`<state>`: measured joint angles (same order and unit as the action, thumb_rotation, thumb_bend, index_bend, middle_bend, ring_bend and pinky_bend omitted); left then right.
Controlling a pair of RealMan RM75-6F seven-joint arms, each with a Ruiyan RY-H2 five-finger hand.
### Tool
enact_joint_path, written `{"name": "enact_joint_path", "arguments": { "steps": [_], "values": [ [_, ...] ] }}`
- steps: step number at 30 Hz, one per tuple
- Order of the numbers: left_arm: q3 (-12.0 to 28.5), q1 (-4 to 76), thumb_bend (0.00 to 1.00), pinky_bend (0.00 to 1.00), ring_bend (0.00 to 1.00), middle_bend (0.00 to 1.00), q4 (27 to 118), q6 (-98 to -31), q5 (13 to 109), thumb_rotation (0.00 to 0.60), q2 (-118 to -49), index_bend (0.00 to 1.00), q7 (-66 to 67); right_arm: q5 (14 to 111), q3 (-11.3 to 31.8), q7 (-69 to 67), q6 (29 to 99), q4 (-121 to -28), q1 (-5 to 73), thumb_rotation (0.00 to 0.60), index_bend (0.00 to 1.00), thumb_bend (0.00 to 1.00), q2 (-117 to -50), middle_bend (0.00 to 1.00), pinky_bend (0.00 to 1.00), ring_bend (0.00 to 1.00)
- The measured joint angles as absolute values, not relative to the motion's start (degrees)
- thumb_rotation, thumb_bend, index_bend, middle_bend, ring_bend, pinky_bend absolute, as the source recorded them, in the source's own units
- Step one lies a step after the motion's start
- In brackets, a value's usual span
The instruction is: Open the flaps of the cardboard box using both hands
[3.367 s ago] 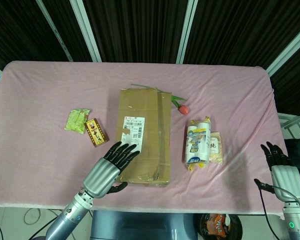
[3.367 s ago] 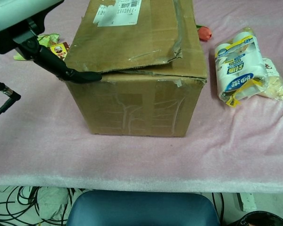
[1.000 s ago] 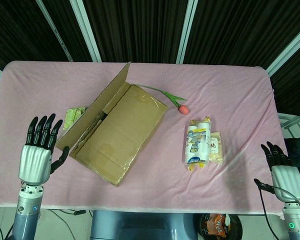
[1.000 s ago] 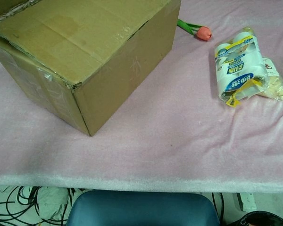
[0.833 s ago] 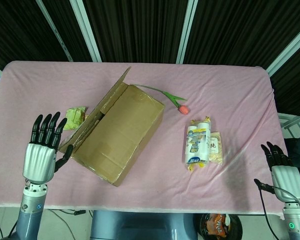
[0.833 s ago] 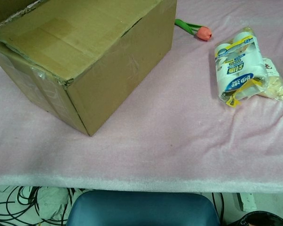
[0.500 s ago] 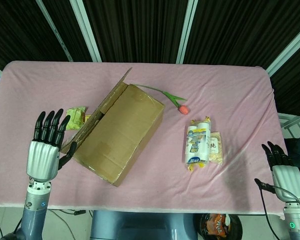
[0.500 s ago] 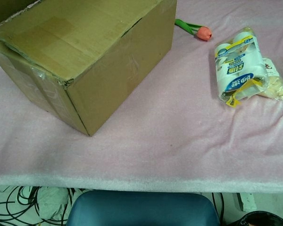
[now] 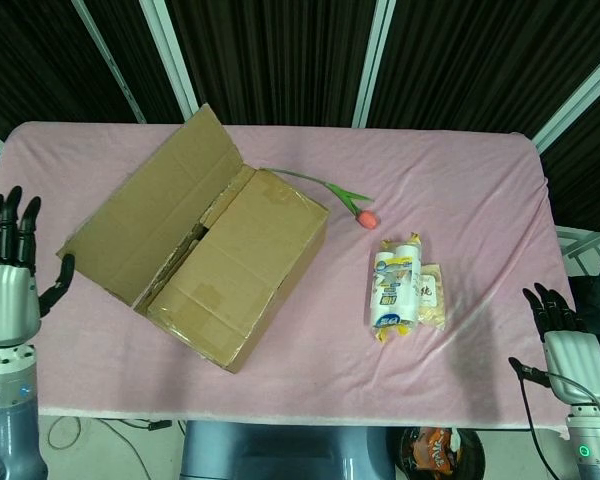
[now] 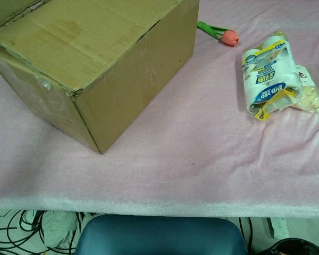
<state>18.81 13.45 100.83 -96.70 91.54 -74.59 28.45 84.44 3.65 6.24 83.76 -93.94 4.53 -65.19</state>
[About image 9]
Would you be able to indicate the artificial pink tulip flower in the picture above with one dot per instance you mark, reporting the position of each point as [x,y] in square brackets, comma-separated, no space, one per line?
[367,219]

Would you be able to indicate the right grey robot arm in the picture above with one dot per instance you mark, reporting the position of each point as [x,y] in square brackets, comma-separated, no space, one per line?
[595,450]

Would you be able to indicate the black pleated curtain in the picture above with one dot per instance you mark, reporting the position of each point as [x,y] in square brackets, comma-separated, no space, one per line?
[280,50]

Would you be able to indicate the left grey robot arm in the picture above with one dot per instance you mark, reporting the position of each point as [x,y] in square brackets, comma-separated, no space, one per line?
[10,425]

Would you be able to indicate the white frame post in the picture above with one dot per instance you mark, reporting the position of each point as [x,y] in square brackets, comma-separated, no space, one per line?
[375,60]
[172,60]
[575,100]
[110,60]

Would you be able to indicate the white metal rack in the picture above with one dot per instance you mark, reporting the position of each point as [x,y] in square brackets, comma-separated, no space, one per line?
[590,242]

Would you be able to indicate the right five-finger robot hand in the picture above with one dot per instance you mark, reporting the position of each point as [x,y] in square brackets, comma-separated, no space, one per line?
[577,365]

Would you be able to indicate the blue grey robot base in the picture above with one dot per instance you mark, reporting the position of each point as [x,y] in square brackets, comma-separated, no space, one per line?
[280,450]

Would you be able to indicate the orange snack packet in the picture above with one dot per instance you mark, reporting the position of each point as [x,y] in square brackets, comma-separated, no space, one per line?
[435,450]

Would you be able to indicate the left five-finger robot hand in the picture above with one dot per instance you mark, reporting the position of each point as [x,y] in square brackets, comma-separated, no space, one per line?
[7,300]

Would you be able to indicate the clear beige snack bag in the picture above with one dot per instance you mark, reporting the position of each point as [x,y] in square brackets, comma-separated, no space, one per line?
[431,300]

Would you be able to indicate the pink fleece tablecloth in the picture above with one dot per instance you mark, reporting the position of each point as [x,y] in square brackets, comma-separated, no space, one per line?
[480,200]

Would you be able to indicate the white toilet paper roll pack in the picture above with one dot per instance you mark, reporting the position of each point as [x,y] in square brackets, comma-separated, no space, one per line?
[395,290]

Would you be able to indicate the brown cardboard shipping box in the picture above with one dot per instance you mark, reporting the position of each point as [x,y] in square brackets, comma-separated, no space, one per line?
[240,260]

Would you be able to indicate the black trash bin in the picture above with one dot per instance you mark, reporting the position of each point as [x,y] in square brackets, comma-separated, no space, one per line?
[472,450]

